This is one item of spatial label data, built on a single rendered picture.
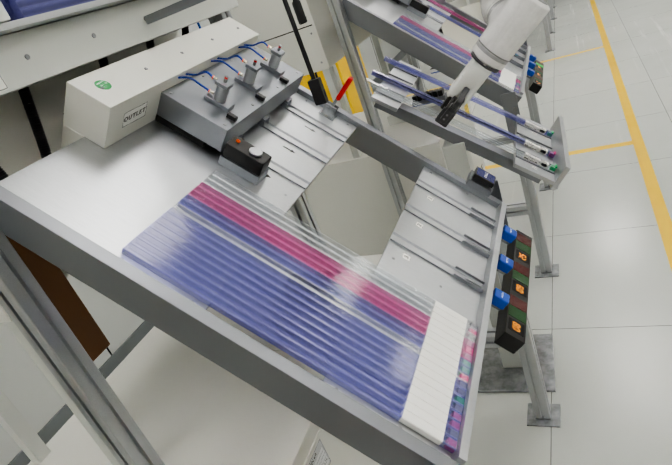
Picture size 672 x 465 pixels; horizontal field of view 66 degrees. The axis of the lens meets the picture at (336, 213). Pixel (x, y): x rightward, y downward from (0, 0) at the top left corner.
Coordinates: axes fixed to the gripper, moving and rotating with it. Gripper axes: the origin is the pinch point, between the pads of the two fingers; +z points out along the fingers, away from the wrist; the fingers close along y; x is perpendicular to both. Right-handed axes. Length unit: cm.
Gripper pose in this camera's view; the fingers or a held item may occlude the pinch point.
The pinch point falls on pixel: (445, 114)
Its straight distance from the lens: 131.0
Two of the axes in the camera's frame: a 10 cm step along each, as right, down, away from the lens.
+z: -4.7, 6.7, 5.8
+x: 8.3, 5.6, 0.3
